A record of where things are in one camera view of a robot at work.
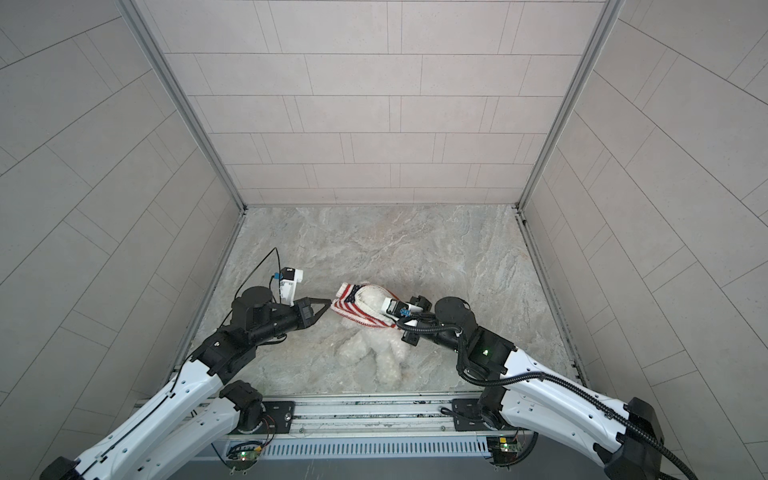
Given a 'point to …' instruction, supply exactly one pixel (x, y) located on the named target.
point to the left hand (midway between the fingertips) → (337, 304)
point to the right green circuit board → (503, 449)
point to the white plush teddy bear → (386, 344)
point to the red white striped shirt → (362, 303)
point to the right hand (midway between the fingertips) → (386, 309)
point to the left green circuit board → (243, 455)
